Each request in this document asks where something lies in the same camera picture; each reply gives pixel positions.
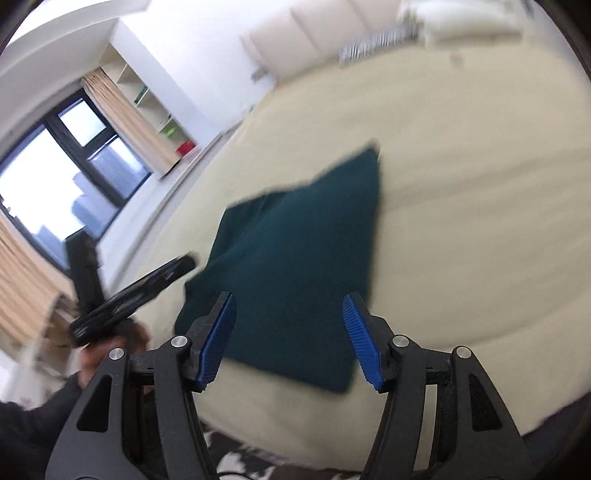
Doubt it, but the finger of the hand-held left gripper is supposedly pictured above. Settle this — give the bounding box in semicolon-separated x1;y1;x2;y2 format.
154;255;199;296

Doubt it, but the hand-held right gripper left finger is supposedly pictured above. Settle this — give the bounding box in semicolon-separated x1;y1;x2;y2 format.
45;291;238;480

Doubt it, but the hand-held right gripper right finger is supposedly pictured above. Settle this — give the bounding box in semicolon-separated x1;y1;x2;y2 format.
342;292;539;480

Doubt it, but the dark green sweater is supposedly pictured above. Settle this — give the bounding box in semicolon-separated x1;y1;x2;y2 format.
174;144;383;394

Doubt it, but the person's left forearm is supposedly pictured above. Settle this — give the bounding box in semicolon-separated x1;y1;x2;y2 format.
0;374;93;480

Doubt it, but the person's left hand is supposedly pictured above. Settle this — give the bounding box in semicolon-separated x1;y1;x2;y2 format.
76;320;152;393

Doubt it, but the light wooden furniture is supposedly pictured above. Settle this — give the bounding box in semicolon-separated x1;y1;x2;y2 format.
18;293;81;377

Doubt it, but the white window ledge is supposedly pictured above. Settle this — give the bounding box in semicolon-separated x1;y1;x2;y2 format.
99;134;241;278

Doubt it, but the beige curtain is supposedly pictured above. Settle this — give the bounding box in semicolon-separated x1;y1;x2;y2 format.
0;217;77;347
81;68;181;174

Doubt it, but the brown white patterned rug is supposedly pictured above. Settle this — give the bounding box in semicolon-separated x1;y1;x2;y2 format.
198;418;370;480

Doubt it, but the black framed window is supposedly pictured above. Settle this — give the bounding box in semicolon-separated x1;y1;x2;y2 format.
0;90;155;273

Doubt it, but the beige bed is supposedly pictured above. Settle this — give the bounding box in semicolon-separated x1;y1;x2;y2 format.
99;44;591;462

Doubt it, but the cream padded headboard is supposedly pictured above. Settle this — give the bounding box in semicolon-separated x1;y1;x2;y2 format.
240;0;407;84

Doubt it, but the zebra print pillow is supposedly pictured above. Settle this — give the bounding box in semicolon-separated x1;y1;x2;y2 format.
339;28;419;65

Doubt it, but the white rolled duvet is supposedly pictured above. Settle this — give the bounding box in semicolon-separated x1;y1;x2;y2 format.
397;0;522;47

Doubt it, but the white wall shelf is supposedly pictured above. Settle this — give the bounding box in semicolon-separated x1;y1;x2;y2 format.
99;44;199;160

